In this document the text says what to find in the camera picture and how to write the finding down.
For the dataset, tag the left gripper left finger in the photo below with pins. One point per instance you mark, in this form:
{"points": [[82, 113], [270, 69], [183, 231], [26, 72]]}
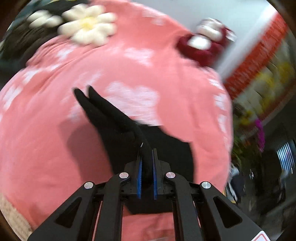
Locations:
{"points": [[94, 211]]}

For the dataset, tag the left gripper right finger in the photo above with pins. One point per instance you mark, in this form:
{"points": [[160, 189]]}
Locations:
{"points": [[200, 211]]}

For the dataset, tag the black shirt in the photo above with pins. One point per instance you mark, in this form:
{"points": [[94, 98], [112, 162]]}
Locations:
{"points": [[126, 140]]}

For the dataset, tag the cream fluffy rug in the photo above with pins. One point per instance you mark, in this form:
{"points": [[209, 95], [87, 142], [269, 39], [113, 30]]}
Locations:
{"points": [[19, 225]]}

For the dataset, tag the pink fleece blanket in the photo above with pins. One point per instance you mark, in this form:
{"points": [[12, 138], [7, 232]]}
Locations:
{"points": [[49, 147]]}

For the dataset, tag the purple orchid plant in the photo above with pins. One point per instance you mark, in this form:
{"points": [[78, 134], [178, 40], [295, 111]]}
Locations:
{"points": [[260, 135]]}

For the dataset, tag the dark red plush toy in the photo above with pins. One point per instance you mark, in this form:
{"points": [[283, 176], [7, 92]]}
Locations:
{"points": [[207, 43]]}

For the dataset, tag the dark brown quilted jacket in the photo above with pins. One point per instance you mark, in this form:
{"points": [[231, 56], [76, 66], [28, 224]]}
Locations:
{"points": [[22, 43]]}

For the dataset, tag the white daisy flower pillow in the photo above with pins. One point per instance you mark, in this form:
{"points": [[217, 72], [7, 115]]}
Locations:
{"points": [[88, 25]]}

